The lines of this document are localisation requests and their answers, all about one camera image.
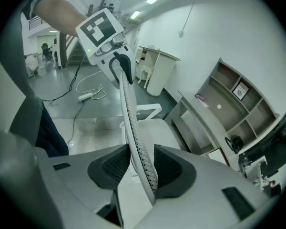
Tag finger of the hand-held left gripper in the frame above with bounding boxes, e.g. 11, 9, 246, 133
114, 44, 137, 85
97, 56, 121, 89

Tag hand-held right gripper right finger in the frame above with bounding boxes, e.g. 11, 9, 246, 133
133, 144, 281, 229

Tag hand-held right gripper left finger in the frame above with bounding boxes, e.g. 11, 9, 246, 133
36, 143, 132, 213

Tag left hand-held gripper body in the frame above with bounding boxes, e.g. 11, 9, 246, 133
75, 8, 128, 66

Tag white mesh office chair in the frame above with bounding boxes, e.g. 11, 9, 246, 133
118, 70, 190, 206

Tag person's left forearm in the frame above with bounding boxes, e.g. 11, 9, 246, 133
34, 0, 89, 37

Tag black mesh office chair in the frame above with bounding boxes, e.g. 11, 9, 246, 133
41, 42, 53, 62

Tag white carved-leg side table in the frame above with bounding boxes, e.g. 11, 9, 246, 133
135, 64, 155, 89

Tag white curved counter table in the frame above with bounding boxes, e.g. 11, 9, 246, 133
138, 45, 182, 97

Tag dark wooden staircase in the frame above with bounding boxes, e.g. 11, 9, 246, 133
59, 33, 91, 69

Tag white power strip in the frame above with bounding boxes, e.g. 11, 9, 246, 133
78, 91, 98, 102

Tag person's dark trousers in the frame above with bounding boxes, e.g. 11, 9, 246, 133
35, 104, 70, 157

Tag black balcony railing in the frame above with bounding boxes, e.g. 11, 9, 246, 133
27, 15, 48, 31

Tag person's torso in grey shirt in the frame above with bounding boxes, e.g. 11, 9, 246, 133
0, 0, 44, 150

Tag small framed picture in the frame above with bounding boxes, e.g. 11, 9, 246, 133
232, 80, 251, 102

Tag white power cable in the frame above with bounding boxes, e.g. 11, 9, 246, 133
76, 70, 107, 101

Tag thin tangled black cable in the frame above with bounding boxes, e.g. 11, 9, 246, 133
41, 56, 86, 107

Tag black power cable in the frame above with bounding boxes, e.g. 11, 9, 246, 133
65, 101, 85, 145

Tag black corded device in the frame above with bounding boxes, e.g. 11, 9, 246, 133
225, 135, 244, 155

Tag wall conduit with junction box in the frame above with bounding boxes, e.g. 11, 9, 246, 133
178, 0, 199, 38

